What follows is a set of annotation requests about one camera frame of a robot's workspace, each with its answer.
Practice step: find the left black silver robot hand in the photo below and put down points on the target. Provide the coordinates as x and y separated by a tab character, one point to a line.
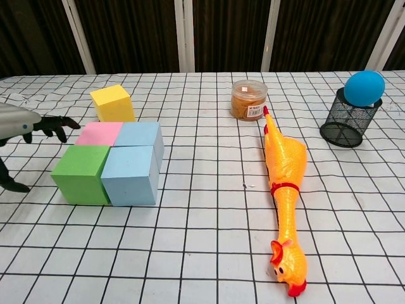
19	122

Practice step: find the green foam cube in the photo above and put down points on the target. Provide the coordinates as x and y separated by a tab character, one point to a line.
79	177

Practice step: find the yellow foam cube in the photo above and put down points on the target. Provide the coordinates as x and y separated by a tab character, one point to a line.
114	106

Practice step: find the pink foam cube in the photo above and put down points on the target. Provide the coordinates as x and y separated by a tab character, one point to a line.
98	133

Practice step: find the light blue cube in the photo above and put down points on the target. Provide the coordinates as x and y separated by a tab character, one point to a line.
139	133
129	180

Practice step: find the light blue front cube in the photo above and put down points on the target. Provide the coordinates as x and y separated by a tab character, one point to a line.
129	180

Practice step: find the white checkered tablecloth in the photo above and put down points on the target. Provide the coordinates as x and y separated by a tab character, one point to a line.
202	247

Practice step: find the clear jar of rubber bands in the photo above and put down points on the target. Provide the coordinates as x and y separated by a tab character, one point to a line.
248	101

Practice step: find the orange rubber chicken toy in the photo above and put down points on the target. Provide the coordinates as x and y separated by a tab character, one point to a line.
286	164

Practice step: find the black mesh pen holder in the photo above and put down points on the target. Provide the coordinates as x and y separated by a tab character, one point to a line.
345	126

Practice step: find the blue ball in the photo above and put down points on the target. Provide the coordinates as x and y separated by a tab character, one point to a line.
364	88

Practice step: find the white metal frame bar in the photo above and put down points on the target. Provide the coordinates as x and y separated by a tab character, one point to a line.
185	38
270	38
386	38
79	38

